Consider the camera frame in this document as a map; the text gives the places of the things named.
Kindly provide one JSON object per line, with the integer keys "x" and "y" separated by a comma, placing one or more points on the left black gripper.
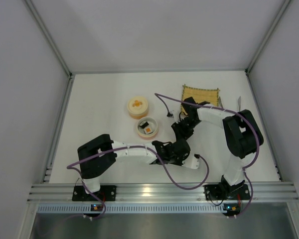
{"x": 173, "y": 159}

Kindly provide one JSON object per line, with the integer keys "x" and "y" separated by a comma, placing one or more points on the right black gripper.
{"x": 180, "y": 130}

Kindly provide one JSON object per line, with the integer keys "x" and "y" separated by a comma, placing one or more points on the pink bowl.
{"x": 152, "y": 123}

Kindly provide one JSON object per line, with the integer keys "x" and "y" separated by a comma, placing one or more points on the sushi roll orange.
{"x": 148, "y": 130}

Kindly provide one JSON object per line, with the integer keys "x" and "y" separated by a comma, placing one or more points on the sushi roll dark centre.
{"x": 143, "y": 124}

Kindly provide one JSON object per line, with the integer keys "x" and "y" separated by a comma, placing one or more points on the orange bowl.
{"x": 138, "y": 114}

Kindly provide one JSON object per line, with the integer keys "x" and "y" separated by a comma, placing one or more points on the lid with orange knob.
{"x": 137, "y": 105}

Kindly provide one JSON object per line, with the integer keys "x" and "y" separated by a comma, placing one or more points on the metal tongs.
{"x": 238, "y": 103}

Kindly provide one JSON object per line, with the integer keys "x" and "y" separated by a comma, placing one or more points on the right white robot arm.
{"x": 242, "y": 134}

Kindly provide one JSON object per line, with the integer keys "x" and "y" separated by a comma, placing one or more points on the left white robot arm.
{"x": 102, "y": 152}

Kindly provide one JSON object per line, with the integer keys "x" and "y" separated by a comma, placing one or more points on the bamboo sushi mat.
{"x": 200, "y": 95}

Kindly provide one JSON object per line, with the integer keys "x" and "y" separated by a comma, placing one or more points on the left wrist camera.
{"x": 191, "y": 162}

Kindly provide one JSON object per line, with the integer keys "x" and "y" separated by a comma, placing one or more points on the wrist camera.
{"x": 191, "y": 162}
{"x": 170, "y": 114}

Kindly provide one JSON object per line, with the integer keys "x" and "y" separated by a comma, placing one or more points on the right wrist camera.
{"x": 170, "y": 114}

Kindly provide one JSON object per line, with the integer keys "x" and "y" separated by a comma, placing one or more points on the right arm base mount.
{"x": 214, "y": 191}

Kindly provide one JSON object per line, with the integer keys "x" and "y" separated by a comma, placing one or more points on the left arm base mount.
{"x": 107, "y": 193}

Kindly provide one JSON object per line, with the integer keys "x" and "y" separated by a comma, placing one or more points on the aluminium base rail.
{"x": 261, "y": 192}

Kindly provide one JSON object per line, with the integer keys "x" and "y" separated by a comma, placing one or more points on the slotted cable duct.
{"x": 50, "y": 208}

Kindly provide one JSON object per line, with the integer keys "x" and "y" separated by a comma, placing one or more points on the right aluminium frame post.
{"x": 268, "y": 34}

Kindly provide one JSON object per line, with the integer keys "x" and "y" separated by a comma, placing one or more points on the aluminium frame post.
{"x": 47, "y": 35}
{"x": 268, "y": 34}

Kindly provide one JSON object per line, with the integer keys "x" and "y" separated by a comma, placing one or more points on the left aluminium frame post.
{"x": 47, "y": 35}

